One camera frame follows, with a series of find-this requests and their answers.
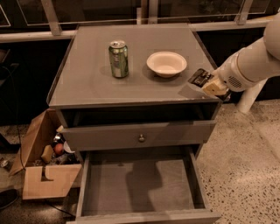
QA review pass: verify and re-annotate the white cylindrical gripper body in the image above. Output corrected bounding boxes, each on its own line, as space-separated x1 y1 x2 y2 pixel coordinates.
215 52 255 92

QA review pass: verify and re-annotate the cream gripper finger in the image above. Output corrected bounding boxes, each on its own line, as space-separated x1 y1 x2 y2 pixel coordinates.
202 79 229 97

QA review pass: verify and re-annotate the orange round fruit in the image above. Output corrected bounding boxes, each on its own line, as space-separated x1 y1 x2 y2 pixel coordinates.
53 143 64 156

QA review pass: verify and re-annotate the white diagonal support pole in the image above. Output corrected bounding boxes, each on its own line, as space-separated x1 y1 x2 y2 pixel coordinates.
236 79 267 114

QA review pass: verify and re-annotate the grey open middle drawer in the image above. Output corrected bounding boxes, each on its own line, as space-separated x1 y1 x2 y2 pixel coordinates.
67 146 221 224

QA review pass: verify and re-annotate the round metal drawer knob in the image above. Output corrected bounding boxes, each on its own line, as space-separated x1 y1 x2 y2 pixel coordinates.
138 134 146 143

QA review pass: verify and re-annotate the grey drawer cabinet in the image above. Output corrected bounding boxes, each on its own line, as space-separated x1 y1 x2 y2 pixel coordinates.
46 24 233 224

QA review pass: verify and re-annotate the yellow sponge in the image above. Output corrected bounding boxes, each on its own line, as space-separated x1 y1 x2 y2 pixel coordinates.
41 145 53 164

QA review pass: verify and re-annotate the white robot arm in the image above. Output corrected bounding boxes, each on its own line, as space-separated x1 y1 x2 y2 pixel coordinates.
202 13 280 96

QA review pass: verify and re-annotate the grey top drawer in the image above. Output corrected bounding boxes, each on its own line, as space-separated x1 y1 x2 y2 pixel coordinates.
62 121 216 151

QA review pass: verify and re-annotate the green soda can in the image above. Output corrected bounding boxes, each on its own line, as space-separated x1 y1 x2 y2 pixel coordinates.
108 40 129 78

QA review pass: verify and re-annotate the metal railing frame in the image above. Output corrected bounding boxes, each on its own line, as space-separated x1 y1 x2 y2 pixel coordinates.
0 0 280 42

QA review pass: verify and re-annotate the black rxbar chocolate wrapper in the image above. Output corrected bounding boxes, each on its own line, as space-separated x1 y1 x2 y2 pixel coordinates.
188 68 212 88

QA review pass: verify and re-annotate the brown cardboard box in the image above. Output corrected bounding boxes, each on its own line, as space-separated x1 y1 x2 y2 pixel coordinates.
9 109 82 200

